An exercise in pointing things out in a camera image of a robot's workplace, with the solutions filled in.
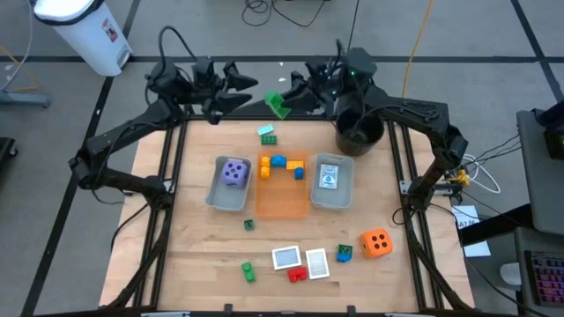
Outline white paper sheet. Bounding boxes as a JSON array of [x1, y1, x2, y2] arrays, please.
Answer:
[[451, 204, 481, 230], [462, 240, 492, 259]]

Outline grey plastic bin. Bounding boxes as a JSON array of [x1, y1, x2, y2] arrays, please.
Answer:
[[204, 154, 253, 212], [310, 152, 356, 210]]

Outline orange foam die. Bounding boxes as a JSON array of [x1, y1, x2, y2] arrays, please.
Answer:
[[360, 228, 393, 260]]

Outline blue-backed playing card deck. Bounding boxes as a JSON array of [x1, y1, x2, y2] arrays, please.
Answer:
[[318, 163, 339, 190]]

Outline black caster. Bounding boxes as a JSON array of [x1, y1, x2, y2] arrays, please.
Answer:
[[0, 136, 19, 171]]

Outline grey table foot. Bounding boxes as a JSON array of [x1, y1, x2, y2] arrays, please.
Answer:
[[0, 90, 51, 109]]

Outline white looped cable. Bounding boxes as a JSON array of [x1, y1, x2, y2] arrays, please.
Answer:
[[457, 151, 502, 195]]

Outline black aluminium table frame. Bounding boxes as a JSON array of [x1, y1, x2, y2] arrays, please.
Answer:
[[103, 99, 477, 317]]

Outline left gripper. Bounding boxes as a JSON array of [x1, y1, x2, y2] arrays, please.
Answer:
[[193, 56, 259, 125]]

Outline grey desk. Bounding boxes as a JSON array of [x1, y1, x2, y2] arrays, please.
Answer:
[[513, 226, 564, 317], [516, 108, 564, 237]]

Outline purple foam die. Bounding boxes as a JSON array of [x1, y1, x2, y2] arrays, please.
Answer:
[[221, 158, 249, 189]]

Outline black desk device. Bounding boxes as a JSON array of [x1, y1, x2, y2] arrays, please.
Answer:
[[532, 99, 564, 160]]

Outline bright green toy brick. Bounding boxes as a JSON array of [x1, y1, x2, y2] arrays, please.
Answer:
[[263, 91, 292, 121]]

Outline grey floor cable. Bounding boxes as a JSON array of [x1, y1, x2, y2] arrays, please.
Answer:
[[0, 0, 35, 92]]

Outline red two-stud toy brick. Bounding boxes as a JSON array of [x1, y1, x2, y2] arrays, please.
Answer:
[[287, 266, 308, 284]]

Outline black keyboard pink keys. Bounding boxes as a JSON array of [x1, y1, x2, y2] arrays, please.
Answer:
[[523, 249, 564, 307]]

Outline white trash can black liner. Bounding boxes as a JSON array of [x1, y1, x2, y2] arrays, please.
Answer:
[[33, 0, 133, 78]]

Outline white computer mouse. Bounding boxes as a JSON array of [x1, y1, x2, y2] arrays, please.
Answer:
[[500, 262, 523, 286]]

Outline orange translucent plastic bin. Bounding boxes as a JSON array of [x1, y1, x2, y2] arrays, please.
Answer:
[[255, 149, 309, 220]]

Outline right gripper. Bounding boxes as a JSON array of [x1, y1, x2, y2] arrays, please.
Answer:
[[281, 61, 353, 116]]

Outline black round bucket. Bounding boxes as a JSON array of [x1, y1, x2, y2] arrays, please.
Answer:
[[334, 107, 386, 158]]

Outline tangled black floor cable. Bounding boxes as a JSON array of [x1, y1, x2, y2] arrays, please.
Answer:
[[241, 0, 330, 28]]

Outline black desk beam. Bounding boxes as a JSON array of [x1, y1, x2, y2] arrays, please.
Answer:
[[457, 203, 534, 247]]

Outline yellow hanging cable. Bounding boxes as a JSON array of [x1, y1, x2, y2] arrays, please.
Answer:
[[400, 0, 436, 99]]

